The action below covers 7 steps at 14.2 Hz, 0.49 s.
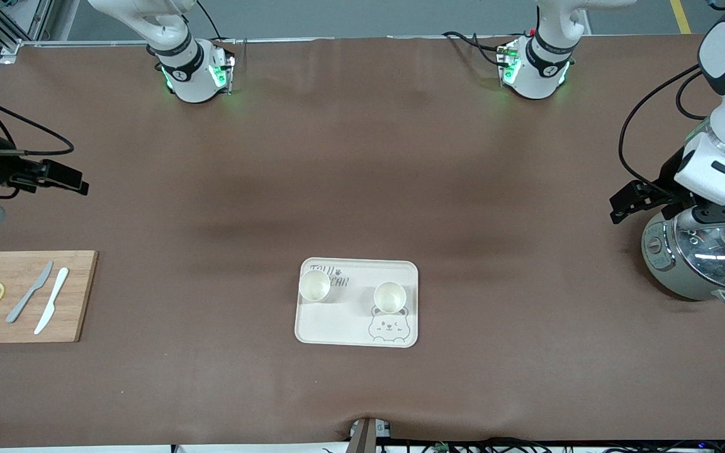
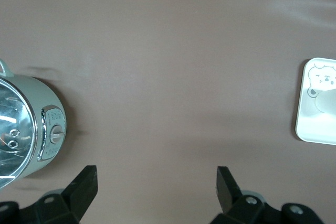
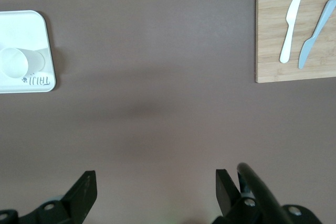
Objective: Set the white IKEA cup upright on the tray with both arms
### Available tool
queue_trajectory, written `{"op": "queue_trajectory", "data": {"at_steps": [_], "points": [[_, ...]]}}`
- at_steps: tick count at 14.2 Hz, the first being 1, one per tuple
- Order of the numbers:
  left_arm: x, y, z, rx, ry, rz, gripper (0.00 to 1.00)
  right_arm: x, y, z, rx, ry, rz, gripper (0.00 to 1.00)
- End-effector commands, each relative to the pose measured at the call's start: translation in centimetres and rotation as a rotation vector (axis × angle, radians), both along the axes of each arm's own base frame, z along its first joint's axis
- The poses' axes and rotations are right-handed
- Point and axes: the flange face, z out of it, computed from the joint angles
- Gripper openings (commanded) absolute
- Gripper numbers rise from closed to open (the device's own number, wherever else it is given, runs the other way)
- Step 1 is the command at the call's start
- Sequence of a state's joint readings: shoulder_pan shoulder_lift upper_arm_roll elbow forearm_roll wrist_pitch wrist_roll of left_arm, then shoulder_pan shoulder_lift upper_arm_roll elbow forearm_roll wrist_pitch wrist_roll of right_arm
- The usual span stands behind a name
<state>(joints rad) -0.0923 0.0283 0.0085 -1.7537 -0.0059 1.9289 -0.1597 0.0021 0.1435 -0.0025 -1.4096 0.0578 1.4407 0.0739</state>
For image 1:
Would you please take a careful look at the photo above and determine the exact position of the white plastic cup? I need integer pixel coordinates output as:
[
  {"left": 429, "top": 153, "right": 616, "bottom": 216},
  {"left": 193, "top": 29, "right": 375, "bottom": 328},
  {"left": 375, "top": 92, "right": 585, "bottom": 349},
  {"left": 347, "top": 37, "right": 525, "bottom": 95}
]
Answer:
[
  {"left": 373, "top": 281, "right": 408, "bottom": 315},
  {"left": 298, "top": 269, "right": 332, "bottom": 303}
]

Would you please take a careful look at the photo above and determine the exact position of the cream tray with bear print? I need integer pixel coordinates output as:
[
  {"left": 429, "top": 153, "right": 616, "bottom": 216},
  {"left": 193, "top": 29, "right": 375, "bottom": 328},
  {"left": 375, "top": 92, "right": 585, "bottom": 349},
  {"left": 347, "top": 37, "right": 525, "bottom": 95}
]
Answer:
[{"left": 294, "top": 257, "right": 419, "bottom": 349}]

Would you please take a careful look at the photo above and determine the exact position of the grey-green electric pot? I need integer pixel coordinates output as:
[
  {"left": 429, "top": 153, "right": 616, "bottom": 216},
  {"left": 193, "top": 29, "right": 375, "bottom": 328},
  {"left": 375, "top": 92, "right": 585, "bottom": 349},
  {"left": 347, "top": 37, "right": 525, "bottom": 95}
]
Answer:
[{"left": 641, "top": 204, "right": 725, "bottom": 308}]

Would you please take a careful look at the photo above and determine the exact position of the glass pot lid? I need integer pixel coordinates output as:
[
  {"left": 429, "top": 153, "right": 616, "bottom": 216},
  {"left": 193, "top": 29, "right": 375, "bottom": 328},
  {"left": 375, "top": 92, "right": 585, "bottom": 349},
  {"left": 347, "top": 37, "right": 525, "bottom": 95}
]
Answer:
[{"left": 673, "top": 208, "right": 725, "bottom": 291}]

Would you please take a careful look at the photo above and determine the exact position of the white plastic knife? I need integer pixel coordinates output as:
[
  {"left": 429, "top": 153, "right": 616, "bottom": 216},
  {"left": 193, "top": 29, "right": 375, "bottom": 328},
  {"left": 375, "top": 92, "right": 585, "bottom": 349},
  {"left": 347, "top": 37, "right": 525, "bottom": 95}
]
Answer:
[{"left": 34, "top": 267, "right": 69, "bottom": 335}]

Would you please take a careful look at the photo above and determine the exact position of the grey plastic knife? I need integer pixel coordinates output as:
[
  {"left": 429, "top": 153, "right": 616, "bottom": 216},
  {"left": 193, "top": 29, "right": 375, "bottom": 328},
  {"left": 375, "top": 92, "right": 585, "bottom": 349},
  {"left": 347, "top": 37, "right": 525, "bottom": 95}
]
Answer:
[{"left": 6, "top": 261, "right": 53, "bottom": 324}]

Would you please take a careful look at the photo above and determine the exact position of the bamboo cutting board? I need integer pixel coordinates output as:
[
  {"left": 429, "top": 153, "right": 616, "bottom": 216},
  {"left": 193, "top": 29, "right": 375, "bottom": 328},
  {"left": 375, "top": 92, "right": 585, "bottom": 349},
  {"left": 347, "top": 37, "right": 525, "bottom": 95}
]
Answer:
[{"left": 0, "top": 250, "right": 99, "bottom": 344}]

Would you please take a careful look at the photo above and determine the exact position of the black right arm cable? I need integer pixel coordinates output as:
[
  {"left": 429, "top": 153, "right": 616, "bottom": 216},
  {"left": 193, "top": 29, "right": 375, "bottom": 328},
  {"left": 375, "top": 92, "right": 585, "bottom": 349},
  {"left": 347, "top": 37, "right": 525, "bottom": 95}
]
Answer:
[{"left": 0, "top": 81, "right": 76, "bottom": 156}]

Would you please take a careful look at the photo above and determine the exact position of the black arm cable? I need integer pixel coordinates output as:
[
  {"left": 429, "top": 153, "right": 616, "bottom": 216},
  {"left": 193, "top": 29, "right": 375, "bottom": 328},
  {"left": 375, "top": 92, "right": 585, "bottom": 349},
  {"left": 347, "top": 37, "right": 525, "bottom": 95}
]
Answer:
[
  {"left": 617, "top": 63, "right": 703, "bottom": 193},
  {"left": 676, "top": 69, "right": 712, "bottom": 121},
  {"left": 0, "top": 81, "right": 76, "bottom": 156}
]

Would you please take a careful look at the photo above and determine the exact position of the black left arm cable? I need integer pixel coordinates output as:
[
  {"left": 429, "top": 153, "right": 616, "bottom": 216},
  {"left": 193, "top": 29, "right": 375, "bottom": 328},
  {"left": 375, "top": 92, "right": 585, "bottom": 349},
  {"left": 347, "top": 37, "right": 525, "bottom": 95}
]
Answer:
[
  {"left": 676, "top": 69, "right": 712, "bottom": 121},
  {"left": 617, "top": 63, "right": 703, "bottom": 193}
]

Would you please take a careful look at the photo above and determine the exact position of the aluminium frame profile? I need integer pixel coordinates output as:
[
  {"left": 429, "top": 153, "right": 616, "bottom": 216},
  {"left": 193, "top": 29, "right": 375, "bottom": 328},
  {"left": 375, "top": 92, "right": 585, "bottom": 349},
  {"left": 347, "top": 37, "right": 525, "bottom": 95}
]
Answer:
[{"left": 0, "top": 0, "right": 55, "bottom": 64}]

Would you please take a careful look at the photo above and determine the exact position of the silver table edge rail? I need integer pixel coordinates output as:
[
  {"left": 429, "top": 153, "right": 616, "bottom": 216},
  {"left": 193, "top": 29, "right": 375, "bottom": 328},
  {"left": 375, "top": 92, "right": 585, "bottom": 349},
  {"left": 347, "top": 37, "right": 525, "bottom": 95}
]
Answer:
[{"left": 0, "top": 35, "right": 530, "bottom": 48}]

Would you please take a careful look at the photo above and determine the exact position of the black base cable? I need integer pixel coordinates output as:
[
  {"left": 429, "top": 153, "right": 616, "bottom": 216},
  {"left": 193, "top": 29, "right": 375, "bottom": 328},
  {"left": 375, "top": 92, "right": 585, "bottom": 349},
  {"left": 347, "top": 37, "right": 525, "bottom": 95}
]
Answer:
[
  {"left": 196, "top": 0, "right": 225, "bottom": 42},
  {"left": 441, "top": 30, "right": 511, "bottom": 69}
]

